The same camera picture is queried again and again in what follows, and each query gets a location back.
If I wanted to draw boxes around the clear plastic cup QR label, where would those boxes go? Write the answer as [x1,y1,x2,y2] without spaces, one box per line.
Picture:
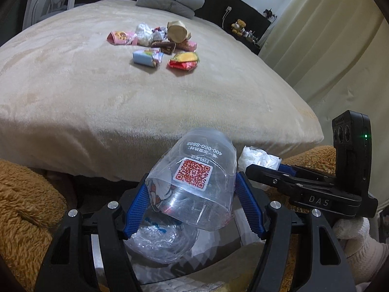
[145,128,237,231]

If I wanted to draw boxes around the black figurine on headboard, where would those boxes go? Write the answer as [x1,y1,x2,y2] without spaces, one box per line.
[263,9,278,22]

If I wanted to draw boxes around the cream curtain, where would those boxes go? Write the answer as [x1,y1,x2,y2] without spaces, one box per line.
[260,0,388,204]

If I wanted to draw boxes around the orange fuzzy rug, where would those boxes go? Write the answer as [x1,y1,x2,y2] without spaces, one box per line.
[0,144,338,292]

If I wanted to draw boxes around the small items on nightstand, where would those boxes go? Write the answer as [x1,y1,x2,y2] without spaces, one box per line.
[243,30,260,44]

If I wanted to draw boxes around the white crumpled tissue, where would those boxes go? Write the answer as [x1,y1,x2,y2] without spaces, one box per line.
[135,23,153,47]

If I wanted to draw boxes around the red yellow chip bag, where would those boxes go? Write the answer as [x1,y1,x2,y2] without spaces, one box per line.
[168,51,200,71]

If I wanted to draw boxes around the black headboard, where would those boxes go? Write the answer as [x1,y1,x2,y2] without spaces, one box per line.
[133,0,270,38]

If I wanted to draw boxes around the pink small wrapper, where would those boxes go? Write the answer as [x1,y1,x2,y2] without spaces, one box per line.
[176,40,197,51]

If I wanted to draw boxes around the white chair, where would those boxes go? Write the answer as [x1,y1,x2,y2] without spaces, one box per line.
[31,0,68,24]

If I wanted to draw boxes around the white gloved right hand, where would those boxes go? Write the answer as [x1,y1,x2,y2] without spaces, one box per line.
[332,217,388,287]

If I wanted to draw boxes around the white charger cable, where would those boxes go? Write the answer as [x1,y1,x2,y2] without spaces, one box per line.
[221,6,232,30]

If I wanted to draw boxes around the beige bed blanket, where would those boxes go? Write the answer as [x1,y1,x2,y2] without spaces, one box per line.
[1,0,323,181]

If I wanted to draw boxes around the crushed brown paper cup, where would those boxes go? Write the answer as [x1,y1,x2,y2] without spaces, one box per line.
[167,20,191,44]

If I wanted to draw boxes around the brown teddy bear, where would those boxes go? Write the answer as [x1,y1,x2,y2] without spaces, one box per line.
[231,19,246,36]

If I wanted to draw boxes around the pink paw print wrapper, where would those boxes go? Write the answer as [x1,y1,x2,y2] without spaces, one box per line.
[106,31,138,46]

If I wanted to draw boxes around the white blue snack wrapper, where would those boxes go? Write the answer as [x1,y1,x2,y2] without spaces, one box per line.
[152,27,168,42]

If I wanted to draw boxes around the brown gold snack packet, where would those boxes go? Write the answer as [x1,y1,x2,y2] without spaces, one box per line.
[151,41,177,55]

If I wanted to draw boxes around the trash bin with clear bag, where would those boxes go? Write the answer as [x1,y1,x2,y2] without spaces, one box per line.
[91,206,268,292]

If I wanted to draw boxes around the white plastic wrap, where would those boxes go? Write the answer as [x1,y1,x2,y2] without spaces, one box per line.
[238,146,282,171]

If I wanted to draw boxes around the light blue cartoon packet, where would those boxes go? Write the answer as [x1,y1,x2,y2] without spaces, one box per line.
[133,48,164,68]

